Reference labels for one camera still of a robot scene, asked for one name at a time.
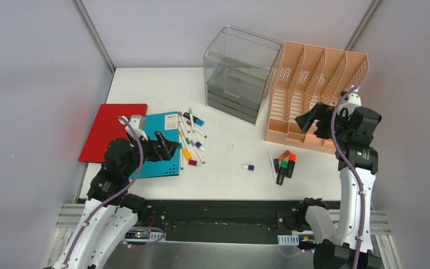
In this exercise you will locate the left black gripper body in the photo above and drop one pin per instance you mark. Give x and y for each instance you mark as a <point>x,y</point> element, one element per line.
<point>157,147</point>

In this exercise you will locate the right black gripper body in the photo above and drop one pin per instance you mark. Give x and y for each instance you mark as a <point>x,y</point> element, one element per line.
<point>324,130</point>

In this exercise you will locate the teal notebook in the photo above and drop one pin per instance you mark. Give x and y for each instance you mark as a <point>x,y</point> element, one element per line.
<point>167,123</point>

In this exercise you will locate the red folder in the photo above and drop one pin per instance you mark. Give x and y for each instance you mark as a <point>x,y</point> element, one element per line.
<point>105,128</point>

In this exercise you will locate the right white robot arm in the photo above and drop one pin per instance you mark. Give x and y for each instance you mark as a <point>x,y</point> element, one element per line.
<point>346,244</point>

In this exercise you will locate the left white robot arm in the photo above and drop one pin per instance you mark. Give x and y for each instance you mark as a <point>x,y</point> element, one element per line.
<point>110,211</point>

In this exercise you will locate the teal marker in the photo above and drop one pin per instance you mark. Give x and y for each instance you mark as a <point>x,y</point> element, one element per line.
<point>181,156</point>

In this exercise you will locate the purple marker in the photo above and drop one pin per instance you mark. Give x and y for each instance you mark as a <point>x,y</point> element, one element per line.
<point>197,152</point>

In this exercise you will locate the small red-orange marker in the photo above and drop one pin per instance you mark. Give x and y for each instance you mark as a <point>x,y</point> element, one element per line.
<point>284,155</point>

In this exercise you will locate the brown marker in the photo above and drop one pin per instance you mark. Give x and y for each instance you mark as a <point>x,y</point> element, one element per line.
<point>196,129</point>

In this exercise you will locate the orange highlighter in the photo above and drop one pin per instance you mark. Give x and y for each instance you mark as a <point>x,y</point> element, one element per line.
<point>291,165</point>

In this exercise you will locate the blue black marker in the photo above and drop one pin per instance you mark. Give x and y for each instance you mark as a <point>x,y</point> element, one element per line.
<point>196,120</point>

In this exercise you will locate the green cap marker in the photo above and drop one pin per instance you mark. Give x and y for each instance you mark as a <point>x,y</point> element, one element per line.
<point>192,120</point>

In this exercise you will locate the peach file organizer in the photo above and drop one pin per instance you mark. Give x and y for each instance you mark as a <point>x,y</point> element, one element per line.
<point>304,75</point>

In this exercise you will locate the green highlighter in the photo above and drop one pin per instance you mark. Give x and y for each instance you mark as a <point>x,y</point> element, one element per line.
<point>282,172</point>

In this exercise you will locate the white pen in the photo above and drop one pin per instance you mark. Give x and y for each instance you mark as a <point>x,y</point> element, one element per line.
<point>271,162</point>

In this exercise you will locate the small blue cap bottle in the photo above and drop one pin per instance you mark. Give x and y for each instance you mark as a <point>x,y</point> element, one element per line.
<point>248,167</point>

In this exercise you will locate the clear grey drawer box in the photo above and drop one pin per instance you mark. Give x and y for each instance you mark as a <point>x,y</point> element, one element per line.
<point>238,71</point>

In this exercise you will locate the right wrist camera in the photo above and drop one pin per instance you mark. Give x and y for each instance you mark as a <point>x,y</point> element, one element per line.
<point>351,101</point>

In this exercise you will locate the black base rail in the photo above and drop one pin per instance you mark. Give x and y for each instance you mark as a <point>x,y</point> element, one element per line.
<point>230,221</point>

